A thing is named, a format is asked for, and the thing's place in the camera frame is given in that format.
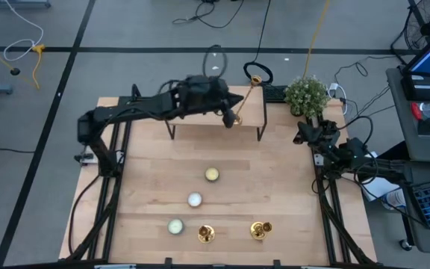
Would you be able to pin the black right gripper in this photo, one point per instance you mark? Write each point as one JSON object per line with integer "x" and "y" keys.
{"x": 325, "y": 134}

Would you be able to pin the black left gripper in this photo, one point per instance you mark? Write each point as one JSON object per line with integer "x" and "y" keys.
{"x": 204, "y": 95}

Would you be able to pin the brass candlestick holder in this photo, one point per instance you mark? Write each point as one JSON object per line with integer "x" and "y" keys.
{"x": 258, "y": 231}
{"x": 256, "y": 79}
{"x": 206, "y": 235}

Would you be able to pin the yellow candle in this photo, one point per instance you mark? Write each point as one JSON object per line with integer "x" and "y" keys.
{"x": 212, "y": 174}

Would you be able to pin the white candle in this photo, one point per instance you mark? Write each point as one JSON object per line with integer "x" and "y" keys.
{"x": 194, "y": 199}

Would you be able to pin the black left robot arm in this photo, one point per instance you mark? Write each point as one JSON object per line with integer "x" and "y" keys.
{"x": 125, "y": 110}

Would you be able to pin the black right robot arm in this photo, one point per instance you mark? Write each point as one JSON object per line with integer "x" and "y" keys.
{"x": 383, "y": 168}

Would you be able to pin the wooden shelf with black legs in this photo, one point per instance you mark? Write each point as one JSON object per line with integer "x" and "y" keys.
{"x": 207, "y": 120}

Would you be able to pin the green potted plant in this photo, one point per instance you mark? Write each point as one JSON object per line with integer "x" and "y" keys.
{"x": 306, "y": 95}

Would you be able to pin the black keyboard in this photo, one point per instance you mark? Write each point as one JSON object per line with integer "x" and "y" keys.
{"x": 274, "y": 93}

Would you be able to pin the white power adapter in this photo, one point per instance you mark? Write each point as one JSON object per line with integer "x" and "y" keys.
{"x": 333, "y": 87}

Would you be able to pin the white paper sheet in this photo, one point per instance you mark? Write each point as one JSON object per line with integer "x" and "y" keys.
{"x": 381, "y": 187}

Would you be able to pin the grey desk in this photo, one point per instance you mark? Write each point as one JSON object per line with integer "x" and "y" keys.
{"x": 398, "y": 112}

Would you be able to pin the blue white packet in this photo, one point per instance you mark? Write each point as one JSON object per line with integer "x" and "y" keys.
{"x": 396, "y": 198}

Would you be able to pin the red tool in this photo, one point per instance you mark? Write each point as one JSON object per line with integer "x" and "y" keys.
{"x": 416, "y": 111}

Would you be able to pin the black printer box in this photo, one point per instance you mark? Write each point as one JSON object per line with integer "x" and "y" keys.
{"x": 422, "y": 91}

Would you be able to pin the small black box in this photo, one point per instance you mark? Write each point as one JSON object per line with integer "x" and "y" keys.
{"x": 429, "y": 127}

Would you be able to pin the black caster wheel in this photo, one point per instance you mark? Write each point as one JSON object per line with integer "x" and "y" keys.
{"x": 405, "y": 244}

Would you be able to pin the white control box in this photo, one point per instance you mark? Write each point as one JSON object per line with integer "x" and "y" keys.
{"x": 88, "y": 158}

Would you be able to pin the grey cart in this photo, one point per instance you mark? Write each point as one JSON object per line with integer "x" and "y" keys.
{"x": 424, "y": 239}

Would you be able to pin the black standing fan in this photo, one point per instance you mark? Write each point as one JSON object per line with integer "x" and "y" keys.
{"x": 429, "y": 26}

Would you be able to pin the grey cart base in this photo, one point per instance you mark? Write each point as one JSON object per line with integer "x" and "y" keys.
{"x": 13, "y": 3}

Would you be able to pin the black aluminium table frame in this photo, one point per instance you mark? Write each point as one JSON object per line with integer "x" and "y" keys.
{"x": 50, "y": 267}

